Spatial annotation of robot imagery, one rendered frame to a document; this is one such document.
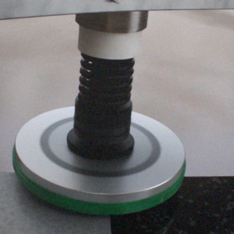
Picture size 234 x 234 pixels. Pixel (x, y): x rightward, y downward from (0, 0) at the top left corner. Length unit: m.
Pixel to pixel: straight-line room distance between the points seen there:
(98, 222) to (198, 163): 1.84
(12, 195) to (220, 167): 1.87
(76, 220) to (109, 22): 0.22
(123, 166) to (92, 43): 0.14
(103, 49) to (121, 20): 0.04
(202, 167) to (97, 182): 1.83
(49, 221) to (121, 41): 0.21
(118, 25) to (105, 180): 0.16
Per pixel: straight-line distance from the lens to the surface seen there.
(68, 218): 0.49
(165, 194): 0.49
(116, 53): 0.45
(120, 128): 0.50
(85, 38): 0.46
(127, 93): 0.49
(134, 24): 0.45
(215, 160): 2.37
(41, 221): 0.48
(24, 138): 0.54
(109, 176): 0.48
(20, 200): 0.51
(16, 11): 0.34
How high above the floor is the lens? 1.18
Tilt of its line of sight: 26 degrees down
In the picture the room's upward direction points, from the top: 6 degrees clockwise
